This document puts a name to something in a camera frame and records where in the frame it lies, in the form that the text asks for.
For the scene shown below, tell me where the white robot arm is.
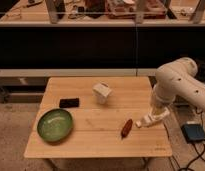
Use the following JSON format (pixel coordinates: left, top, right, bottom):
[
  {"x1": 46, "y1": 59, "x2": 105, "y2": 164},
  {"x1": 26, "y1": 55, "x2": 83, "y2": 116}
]
[{"x1": 151, "y1": 57, "x2": 205, "y2": 112}]

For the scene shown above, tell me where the white plastic bottle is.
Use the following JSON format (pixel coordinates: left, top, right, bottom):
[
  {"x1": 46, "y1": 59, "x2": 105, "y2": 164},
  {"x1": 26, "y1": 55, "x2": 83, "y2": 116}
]
[{"x1": 135, "y1": 107, "x2": 170, "y2": 128}]

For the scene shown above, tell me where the white cup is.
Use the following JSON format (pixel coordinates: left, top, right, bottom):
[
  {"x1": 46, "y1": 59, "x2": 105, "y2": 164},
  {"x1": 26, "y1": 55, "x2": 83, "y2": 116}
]
[{"x1": 93, "y1": 83, "x2": 112, "y2": 104}]

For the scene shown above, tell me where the black rectangular block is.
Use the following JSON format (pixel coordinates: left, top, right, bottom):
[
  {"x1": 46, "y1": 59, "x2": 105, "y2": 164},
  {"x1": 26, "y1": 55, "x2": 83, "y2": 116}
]
[{"x1": 59, "y1": 98, "x2": 80, "y2": 108}]

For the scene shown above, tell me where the black foot pedal box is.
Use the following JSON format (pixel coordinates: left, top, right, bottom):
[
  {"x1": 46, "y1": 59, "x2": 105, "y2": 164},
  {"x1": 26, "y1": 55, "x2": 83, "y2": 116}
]
[{"x1": 181, "y1": 124, "x2": 205, "y2": 143}]

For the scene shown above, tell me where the wooden folding table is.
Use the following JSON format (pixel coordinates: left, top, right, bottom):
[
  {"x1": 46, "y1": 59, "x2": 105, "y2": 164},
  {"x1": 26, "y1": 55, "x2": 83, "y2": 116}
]
[{"x1": 24, "y1": 77, "x2": 172, "y2": 159}]

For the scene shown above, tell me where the long shelf bench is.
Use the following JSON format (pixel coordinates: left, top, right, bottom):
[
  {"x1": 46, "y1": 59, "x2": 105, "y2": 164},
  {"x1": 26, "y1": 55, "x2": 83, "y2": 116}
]
[{"x1": 0, "y1": 0, "x2": 205, "y2": 77}]

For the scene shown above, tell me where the black cable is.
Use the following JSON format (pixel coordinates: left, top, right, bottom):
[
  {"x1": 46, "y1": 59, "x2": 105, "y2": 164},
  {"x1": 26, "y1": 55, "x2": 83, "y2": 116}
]
[{"x1": 176, "y1": 142, "x2": 205, "y2": 171}]

